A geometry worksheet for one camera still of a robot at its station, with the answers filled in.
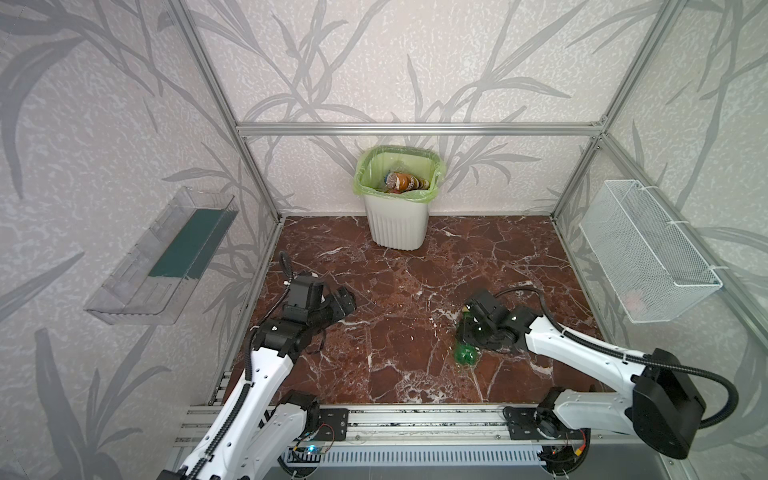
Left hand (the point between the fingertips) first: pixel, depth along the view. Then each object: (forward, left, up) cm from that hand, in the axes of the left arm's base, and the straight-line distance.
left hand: (348, 294), depth 78 cm
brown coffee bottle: (+37, -13, +7) cm, 39 cm away
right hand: (-4, -31, -11) cm, 33 cm away
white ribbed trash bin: (+27, -12, -1) cm, 30 cm away
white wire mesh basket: (-3, -68, +17) cm, 70 cm away
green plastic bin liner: (+46, -4, +7) cm, 47 cm away
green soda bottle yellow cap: (-12, -31, -9) cm, 34 cm away
